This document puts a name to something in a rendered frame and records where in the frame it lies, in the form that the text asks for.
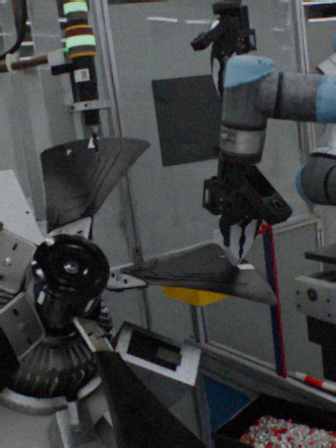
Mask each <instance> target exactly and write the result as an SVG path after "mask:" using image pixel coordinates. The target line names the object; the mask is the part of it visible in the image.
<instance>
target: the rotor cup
mask: <svg viewBox="0 0 336 448"><path fill-rule="evenodd" d="M68 261H73V262H75V263H76V264H78V270H77V271H76V272H75V273H69V272H68V271H67V270H66V269H65V264H66V263H67V262H68ZM109 279H110V265H109V262H108V259H107V257H106V255H105V254H104V252H103V251H102V250H101V248H100V247H99V246H98V245H97V244H95V243H94V242H93V241H92V240H90V239H89V238H87V237H82V236H78V235H73V234H61V235H56V236H53V237H48V238H46V239H45V240H44V241H43V242H42V243H41V244H40V245H39V246H38V247H37V248H36V250H35V251H34V253H33V256H32V258H31V262H30V265H29V268H28V271H27V274H26V276H25V278H24V280H23V284H22V286H21V288H20V290H19V292H20V291H21V290H23V289H25V291H26V293H28V295H29V297H30V299H31V301H32V303H33V306H34V308H35V310H36V312H37V313H38V316H39V318H40V320H41V322H42V324H43V326H44V329H45V332H46V335H45V336H44V338H43V339H42V340H41V341H40V342H42V343H45V344H50V345H68V344H72V343H74V342H76V341H78V340H80V339H81V337H80V336H79V334H78V332H77V331H76V329H75V327H74V326H73V324H72V323H71V317H72V318H74V317H80V318H84V319H89V320H93V321H95V322H97V320H98V317H99V315H100V311H101V299H100V298H101V296H102V294H103V292H104V291H105V289H106V287H107V285H108V283H109ZM41 291H42V292H44V293H45V297H44V300H43V302H42V305H41V304H40V303H39V302H38V299H39V296H40V293H41ZM19 292H18V293H19ZM92 300H94V301H93V303H92V305H91V307H90V309H89V310H88V311H86V312H85V310H86V308H87V306H88V304H89V302H90V301H92Z"/></svg>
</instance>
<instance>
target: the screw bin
mask: <svg viewBox="0 0 336 448"><path fill-rule="evenodd" d="M266 414H268V415H271V416H274V417H277V418H280V419H283V418H285V420H287V421H288V420H290V419H291V420H292V422H294V423H300V424H305V423H307V426H311V427H314V428H315V427H316V428H317V429H320V430H321V429H324V430H325V431H332V432H335V433H336V411H333V410H329V409H325V408H321V407H318V406H314V405H311V404H307V403H303V402H302V403H299V402H296V401H292V400H289V399H285V398H281V397H277V396H274V395H270V394H266V393H263V392H260V394H258V395H257V396H256V397H255V398H254V399H252V400H251V401H250V403H249V404H247V405H246V406H245V407H242V408H241V409H240V410H239V411H238V412H236V413H235V414H234V415H233V416H231V417H230V418H229V419H228V420H227V421H225V423H224V424H223V425H222V426H220V427H219V428H217V429H215V430H214V431H213V432H211V433H210V436H211V439H214V440H215V448H260V447H257V446H251V445H248V444H246V443H243V442H240V441H237V440H234V439H235V438H236V439H238V438H240V437H241V436H242V434H244V433H245V432H246V431H247V430H248V429H249V427H251V426H253V425H254V424H255V423H256V420H259V419H261V418H262V417H263V416H265V415H266Z"/></svg>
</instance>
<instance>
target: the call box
mask: <svg viewBox="0 0 336 448"><path fill-rule="evenodd" d="M163 292H164V295H166V296H169V297H172V298H175V299H177V300H181V301H184V302H187V303H190V304H193V305H196V306H199V307H202V306H204V305H206V304H209V303H212V302H215V301H218V300H220V299H223V298H226V297H229V296H231V295H228V294H222V293H217V292H205V291H199V290H191V289H184V288H175V287H166V286H163Z"/></svg>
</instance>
